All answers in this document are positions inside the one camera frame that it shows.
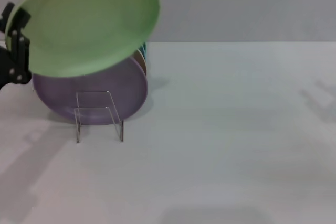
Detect beige brown plate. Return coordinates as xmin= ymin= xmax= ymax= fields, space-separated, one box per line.
xmin=132 ymin=49 xmax=148 ymax=78

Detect light green plate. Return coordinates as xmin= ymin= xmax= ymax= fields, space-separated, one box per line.
xmin=5 ymin=0 xmax=161 ymax=78

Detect lilac plate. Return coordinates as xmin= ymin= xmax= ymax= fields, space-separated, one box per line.
xmin=31 ymin=57 xmax=149 ymax=126

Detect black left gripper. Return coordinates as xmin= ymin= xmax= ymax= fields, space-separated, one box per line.
xmin=0 ymin=2 xmax=32 ymax=90

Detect light blue plate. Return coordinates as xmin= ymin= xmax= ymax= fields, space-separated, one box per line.
xmin=138 ymin=41 xmax=147 ymax=59

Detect clear acrylic plate rack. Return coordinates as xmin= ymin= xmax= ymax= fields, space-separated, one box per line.
xmin=74 ymin=90 xmax=124 ymax=143

